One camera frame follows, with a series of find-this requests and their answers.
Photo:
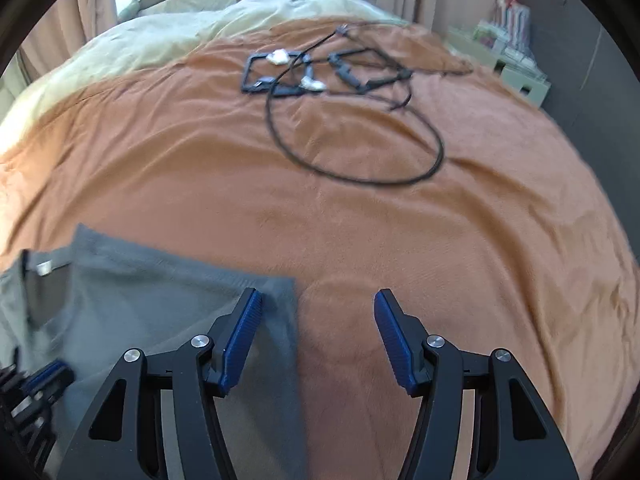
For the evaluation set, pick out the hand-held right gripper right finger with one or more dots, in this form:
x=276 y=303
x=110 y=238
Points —
x=397 y=345

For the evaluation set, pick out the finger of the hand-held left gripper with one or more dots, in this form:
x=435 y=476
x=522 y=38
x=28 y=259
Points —
x=47 y=376

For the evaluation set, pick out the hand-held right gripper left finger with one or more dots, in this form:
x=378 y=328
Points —
x=240 y=345

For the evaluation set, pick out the grey t-shirt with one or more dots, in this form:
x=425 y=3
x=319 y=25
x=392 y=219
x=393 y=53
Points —
x=150 y=300

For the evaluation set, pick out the orange blanket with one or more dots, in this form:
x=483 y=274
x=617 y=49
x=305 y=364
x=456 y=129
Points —
x=400 y=235

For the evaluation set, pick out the white nightstand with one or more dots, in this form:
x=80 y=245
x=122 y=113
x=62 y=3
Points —
x=520 y=80

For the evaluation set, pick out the cream duvet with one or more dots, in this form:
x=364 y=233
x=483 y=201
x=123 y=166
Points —
x=150 y=35

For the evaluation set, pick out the striped white bag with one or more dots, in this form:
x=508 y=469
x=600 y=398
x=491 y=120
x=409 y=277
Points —
x=515 y=20

